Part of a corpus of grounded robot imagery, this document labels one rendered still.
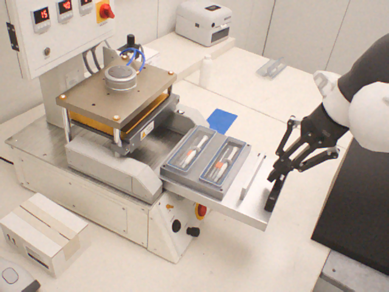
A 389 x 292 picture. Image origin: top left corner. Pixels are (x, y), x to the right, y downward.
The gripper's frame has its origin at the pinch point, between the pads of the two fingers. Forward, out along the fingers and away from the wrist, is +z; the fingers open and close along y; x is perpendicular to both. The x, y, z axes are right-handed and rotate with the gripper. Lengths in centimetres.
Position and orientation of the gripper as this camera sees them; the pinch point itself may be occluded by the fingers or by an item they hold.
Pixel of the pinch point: (278, 170)
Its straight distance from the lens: 86.9
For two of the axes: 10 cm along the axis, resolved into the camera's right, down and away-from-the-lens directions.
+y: 7.9, 6.0, -0.6
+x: 4.6, -5.3, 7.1
